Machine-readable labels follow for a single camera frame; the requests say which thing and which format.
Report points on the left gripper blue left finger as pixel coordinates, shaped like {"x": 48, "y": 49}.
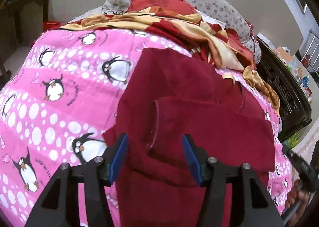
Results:
{"x": 58, "y": 203}

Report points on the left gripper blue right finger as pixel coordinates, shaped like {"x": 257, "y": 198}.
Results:
{"x": 251, "y": 204}

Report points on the dark red fleece garment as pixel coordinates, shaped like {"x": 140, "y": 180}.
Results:
{"x": 168, "y": 95}

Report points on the person right hand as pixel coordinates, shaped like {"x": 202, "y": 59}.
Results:
{"x": 295, "y": 194}

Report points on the pink penguin print blanket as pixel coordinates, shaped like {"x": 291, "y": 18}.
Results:
{"x": 65, "y": 97}

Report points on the metal stair railing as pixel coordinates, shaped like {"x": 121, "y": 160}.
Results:
{"x": 309, "y": 54}

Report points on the yellow red patterned blanket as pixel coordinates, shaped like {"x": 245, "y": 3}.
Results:
{"x": 205, "y": 41}

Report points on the red plastic bin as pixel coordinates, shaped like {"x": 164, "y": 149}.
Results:
{"x": 51, "y": 25}

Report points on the dark wooden side table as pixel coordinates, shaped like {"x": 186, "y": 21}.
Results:
{"x": 21, "y": 23}

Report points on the red fringed cushion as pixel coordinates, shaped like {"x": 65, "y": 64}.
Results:
{"x": 180, "y": 6}

